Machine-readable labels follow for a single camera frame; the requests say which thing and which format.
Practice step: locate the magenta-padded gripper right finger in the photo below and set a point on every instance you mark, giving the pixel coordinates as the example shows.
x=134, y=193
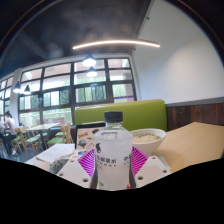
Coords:
x=151, y=170

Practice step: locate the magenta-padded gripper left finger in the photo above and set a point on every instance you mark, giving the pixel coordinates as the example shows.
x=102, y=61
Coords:
x=71, y=171

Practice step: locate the clear plastic water bottle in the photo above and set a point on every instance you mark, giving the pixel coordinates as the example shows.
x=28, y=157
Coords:
x=113, y=156

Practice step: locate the white paper booklet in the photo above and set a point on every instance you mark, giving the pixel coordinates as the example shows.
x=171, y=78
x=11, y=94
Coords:
x=55, y=152

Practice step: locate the white ceramic bowl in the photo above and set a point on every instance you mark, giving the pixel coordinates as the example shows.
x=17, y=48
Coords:
x=150, y=143

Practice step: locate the black-framed picture stand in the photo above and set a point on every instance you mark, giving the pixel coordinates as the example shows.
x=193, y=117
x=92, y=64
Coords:
x=85, y=136

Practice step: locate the wooden chairs with green seats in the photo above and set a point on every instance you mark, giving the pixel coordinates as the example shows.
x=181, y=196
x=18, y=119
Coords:
x=33, y=140

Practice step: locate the light wooden dining table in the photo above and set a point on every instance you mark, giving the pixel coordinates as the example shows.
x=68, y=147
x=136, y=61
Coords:
x=41, y=126

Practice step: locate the green upholstered bench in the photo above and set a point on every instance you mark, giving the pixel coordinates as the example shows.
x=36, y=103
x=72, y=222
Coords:
x=140, y=115

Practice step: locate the person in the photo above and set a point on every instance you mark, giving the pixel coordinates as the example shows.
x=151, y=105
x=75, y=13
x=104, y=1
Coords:
x=10, y=128

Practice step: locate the large dark-framed multi-pane window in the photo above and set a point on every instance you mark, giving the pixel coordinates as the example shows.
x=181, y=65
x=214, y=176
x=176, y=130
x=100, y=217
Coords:
x=60, y=96

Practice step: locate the dark pendant ceiling lamps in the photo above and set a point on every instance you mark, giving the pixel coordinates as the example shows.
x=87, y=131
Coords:
x=89, y=62

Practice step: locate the curved linear ceiling light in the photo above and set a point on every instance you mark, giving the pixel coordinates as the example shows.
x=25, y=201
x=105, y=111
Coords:
x=116, y=42

